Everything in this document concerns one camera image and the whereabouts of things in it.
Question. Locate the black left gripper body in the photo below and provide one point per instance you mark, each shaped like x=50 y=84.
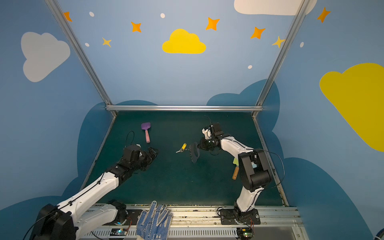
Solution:
x=148 y=155

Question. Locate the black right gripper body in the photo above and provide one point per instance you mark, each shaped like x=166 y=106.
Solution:
x=199 y=147

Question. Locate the silver perforated metal plate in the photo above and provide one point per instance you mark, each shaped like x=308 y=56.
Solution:
x=194 y=152

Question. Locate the yellow-headed key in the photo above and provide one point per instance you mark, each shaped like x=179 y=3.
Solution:
x=182 y=149

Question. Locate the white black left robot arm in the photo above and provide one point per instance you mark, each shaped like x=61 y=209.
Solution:
x=69 y=219

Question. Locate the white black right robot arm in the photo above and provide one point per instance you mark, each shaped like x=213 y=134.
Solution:
x=254 y=170

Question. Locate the blue dotted work gloves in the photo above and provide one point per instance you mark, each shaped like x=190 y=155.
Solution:
x=155 y=223

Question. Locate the left green circuit board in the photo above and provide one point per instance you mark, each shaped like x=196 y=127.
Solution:
x=118 y=232

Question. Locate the green circuit board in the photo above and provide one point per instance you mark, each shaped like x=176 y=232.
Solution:
x=118 y=232
x=244 y=233

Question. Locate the right green circuit board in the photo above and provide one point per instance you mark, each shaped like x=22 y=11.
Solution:
x=244 y=233

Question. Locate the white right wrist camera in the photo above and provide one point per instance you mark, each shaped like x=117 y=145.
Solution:
x=207 y=133

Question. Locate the purple spade pink handle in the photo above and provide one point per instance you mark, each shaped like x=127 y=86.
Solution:
x=146 y=127

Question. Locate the wooden handle tool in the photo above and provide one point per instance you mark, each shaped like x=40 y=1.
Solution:
x=236 y=170

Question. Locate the aluminium back frame rail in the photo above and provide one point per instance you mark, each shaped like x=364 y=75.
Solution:
x=148 y=108

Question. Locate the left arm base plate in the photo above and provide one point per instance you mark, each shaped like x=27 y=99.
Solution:
x=128 y=217

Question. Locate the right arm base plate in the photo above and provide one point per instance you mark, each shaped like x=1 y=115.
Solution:
x=236 y=217

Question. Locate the aluminium left frame post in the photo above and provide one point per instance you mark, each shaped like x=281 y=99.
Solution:
x=57 y=12

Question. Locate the aluminium frame post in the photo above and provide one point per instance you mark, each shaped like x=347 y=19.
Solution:
x=57 y=12
x=291 y=34

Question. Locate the aluminium right frame post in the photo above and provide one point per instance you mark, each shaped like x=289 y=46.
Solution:
x=291 y=34

